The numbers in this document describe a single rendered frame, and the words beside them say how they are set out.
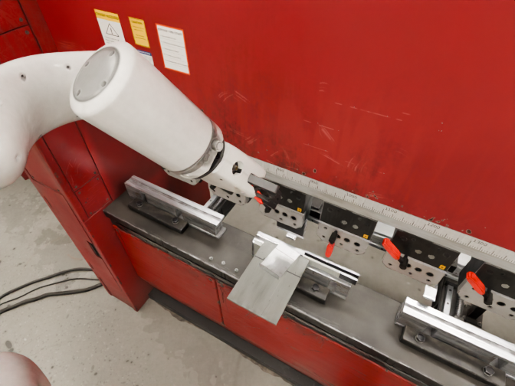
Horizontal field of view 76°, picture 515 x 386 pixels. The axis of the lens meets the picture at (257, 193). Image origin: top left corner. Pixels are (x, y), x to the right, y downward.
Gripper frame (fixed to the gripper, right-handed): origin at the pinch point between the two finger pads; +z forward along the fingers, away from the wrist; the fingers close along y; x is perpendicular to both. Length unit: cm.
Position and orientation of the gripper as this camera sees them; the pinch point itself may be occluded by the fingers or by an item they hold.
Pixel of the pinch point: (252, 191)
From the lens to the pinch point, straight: 56.8
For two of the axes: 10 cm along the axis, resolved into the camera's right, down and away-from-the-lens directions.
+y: -8.0, -2.6, 5.4
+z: 4.5, 3.4, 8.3
